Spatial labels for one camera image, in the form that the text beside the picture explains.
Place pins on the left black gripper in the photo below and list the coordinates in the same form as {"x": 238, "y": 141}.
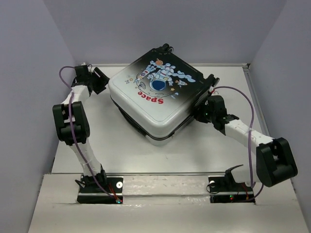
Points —
{"x": 103, "y": 77}

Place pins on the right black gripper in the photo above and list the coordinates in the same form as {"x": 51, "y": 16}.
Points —
{"x": 198, "y": 114}

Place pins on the black white space suitcase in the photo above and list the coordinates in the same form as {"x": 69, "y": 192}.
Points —
{"x": 159, "y": 93}

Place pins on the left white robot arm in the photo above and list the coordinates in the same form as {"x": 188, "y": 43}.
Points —
{"x": 71, "y": 123}

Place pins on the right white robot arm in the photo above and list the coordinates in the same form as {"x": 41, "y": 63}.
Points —
{"x": 274, "y": 160}

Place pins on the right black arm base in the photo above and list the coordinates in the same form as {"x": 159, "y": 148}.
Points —
{"x": 224, "y": 189}

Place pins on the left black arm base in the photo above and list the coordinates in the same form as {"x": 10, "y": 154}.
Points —
{"x": 92, "y": 194}

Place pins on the aluminium table rail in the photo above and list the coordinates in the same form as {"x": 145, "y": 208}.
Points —
{"x": 260, "y": 111}

